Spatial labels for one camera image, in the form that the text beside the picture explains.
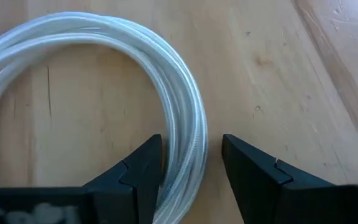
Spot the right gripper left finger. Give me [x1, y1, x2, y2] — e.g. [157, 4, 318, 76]
[82, 133, 163, 224]

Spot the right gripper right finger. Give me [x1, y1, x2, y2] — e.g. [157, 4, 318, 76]
[221, 133, 336, 224]

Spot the white cable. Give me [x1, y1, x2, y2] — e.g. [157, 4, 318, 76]
[0, 11, 209, 224]

